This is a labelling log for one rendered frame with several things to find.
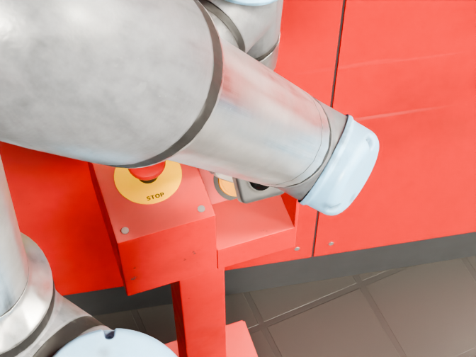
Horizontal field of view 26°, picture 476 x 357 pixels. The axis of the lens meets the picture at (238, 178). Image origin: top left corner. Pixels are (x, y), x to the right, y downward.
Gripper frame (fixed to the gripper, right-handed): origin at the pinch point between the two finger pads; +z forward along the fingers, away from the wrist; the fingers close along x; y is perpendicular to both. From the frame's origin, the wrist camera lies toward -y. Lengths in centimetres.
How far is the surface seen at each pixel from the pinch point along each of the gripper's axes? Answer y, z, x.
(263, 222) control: -4.4, 3.2, -1.7
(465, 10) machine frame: 17.1, 5.1, -36.8
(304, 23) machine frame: 20.4, 3.6, -15.8
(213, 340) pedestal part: -4.1, 37.9, 3.8
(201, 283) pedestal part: -2.6, 20.0, 5.0
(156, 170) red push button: 0.2, -6.7, 9.0
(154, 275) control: -6.3, 4.6, 11.6
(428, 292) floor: 5, 75, -41
